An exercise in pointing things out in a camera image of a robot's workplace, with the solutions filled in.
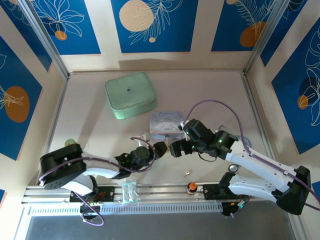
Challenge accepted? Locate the clear plastic packet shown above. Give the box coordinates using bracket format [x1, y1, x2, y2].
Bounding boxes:
[121, 181, 141, 207]

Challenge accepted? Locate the cartoon dog tin box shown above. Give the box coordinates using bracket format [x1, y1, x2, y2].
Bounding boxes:
[149, 109, 187, 141]

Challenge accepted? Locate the brown bottle with orange cap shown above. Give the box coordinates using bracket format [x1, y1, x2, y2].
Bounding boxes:
[186, 182, 198, 195]

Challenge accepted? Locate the mint green zip case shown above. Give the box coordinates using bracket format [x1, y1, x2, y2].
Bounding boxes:
[104, 71, 158, 120]

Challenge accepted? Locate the blue panel with orange circle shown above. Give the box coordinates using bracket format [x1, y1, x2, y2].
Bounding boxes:
[210, 0, 279, 53]

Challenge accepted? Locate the blue panel with cream circle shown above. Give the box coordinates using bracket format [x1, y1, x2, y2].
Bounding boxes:
[110, 0, 200, 54]

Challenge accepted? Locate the blue panel with white flower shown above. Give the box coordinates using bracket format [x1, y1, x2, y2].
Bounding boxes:
[29, 0, 102, 56]

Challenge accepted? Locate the blue tape ring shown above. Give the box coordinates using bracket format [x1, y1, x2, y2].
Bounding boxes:
[236, 134, 252, 149]

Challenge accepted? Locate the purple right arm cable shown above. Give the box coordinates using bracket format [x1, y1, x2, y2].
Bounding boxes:
[183, 99, 320, 210]

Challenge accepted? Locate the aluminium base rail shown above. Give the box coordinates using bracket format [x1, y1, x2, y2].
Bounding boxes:
[21, 184, 298, 204]

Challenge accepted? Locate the perforated grey cable duct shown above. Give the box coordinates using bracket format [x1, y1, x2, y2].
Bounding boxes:
[29, 202, 224, 216]

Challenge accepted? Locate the aluminium frame post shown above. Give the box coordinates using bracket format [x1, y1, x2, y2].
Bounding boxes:
[17, 0, 70, 79]
[242, 0, 289, 77]

